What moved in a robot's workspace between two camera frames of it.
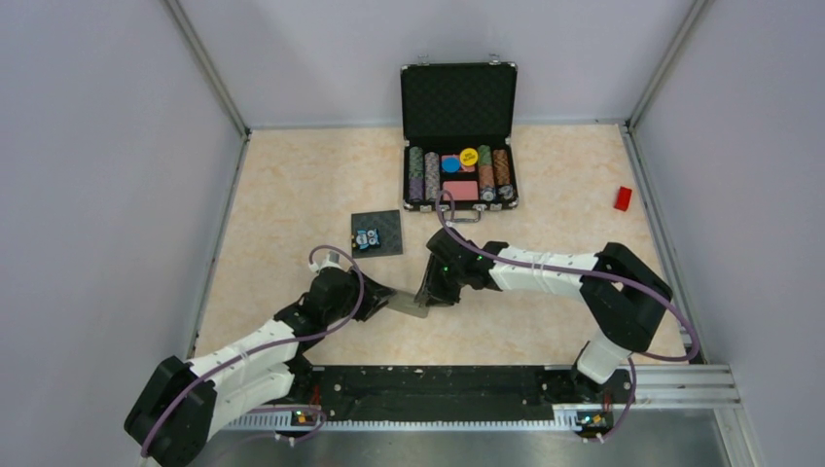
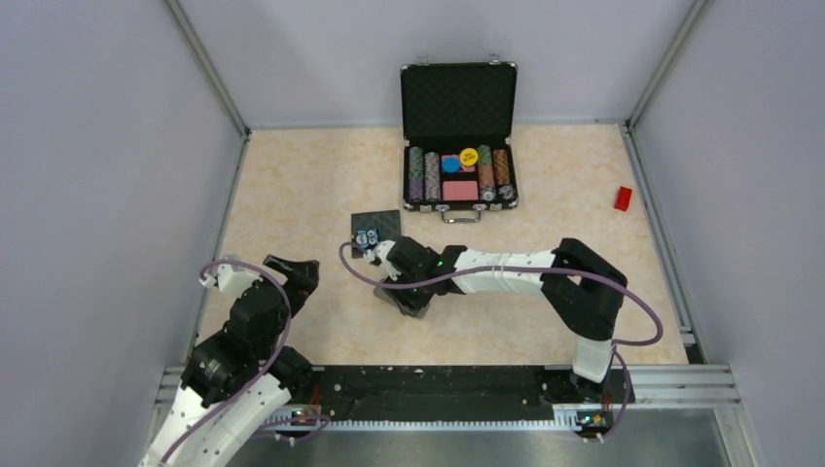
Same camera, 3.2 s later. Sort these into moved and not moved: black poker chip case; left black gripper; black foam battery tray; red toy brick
Moved: left black gripper
Not moved: black foam battery tray; red toy brick; black poker chip case
